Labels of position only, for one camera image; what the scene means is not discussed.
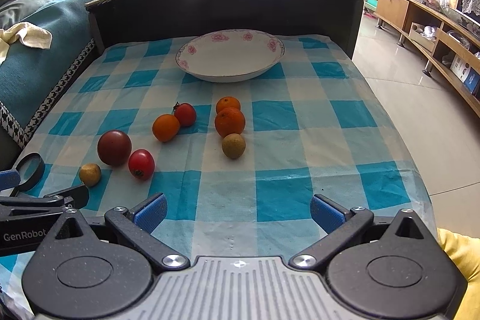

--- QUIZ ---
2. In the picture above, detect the dark red round plum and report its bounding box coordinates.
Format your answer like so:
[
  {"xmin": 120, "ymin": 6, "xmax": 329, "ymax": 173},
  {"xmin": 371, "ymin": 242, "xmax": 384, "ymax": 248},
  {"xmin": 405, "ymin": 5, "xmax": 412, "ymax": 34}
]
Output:
[{"xmin": 97, "ymin": 130, "xmax": 132, "ymax": 166}]

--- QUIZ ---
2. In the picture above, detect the red cherry tomato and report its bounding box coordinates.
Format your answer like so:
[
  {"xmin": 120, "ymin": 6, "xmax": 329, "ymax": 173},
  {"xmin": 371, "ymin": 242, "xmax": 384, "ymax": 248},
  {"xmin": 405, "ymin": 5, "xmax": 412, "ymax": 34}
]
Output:
[{"xmin": 128, "ymin": 149, "xmax": 155, "ymax": 180}]

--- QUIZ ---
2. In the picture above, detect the brown longan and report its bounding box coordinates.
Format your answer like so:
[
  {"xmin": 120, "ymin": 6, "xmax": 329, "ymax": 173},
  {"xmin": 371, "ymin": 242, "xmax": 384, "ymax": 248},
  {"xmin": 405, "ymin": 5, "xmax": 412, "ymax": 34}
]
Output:
[
  {"xmin": 221, "ymin": 133, "xmax": 246, "ymax": 159},
  {"xmin": 78, "ymin": 163, "xmax": 102, "ymax": 188}
]

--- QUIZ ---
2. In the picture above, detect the orange tangerine left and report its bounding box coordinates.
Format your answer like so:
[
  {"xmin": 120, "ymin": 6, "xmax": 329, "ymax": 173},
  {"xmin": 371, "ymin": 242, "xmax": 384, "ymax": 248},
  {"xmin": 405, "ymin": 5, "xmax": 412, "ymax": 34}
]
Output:
[{"xmin": 152, "ymin": 114, "xmax": 181, "ymax": 142}]

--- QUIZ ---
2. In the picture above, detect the blue white checkered tablecloth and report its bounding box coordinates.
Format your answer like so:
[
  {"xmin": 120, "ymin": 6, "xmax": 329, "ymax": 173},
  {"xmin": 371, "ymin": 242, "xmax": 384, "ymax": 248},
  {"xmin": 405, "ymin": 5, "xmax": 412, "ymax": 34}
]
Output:
[{"xmin": 0, "ymin": 32, "xmax": 439, "ymax": 320}]

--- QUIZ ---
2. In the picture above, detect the red tomato with stem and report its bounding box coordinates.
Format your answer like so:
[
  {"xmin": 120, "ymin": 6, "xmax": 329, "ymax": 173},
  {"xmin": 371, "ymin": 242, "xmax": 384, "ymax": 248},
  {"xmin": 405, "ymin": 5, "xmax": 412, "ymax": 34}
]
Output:
[{"xmin": 173, "ymin": 102, "xmax": 197, "ymax": 127}]

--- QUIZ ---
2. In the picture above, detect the yellow sleeve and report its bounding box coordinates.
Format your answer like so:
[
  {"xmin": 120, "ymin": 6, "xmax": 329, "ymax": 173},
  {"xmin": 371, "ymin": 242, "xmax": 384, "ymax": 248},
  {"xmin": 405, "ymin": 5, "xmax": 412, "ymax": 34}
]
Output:
[{"xmin": 437, "ymin": 228, "xmax": 480, "ymax": 320}]

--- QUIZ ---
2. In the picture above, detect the large orange tangerine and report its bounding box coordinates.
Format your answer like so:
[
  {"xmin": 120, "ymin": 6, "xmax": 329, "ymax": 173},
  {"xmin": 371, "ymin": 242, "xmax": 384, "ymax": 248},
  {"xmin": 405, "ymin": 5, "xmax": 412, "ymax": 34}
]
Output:
[{"xmin": 214, "ymin": 107, "xmax": 246, "ymax": 138}]

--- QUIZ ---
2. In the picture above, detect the cream white cloth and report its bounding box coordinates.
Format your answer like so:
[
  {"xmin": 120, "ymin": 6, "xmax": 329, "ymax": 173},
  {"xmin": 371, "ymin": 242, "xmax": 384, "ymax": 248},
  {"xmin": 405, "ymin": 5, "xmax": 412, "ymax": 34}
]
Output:
[{"xmin": 0, "ymin": 22, "xmax": 53, "ymax": 63}]

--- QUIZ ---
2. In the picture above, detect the small orange tangerine back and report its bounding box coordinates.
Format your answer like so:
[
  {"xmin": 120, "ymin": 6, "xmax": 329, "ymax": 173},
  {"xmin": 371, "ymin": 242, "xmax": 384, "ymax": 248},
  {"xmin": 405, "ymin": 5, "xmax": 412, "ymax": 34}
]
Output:
[{"xmin": 216, "ymin": 96, "xmax": 241, "ymax": 114}]

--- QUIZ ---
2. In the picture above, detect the teal blanket sofa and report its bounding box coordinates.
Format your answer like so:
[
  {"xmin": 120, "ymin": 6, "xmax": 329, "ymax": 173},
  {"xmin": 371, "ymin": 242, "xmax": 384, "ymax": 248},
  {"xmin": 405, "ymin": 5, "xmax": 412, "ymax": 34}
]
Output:
[{"xmin": 1, "ymin": 0, "xmax": 97, "ymax": 170}]

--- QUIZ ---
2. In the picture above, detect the white floral porcelain plate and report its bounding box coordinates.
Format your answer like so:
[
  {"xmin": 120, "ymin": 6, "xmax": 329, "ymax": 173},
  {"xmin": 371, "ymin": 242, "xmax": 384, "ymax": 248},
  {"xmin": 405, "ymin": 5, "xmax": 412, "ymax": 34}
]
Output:
[{"xmin": 176, "ymin": 29, "xmax": 285, "ymax": 84}]

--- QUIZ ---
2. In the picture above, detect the wooden tv cabinet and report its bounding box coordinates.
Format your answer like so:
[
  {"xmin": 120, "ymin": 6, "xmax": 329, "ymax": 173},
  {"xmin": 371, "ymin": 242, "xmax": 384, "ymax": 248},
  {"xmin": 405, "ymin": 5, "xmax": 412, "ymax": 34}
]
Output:
[{"xmin": 375, "ymin": 0, "xmax": 479, "ymax": 114}]

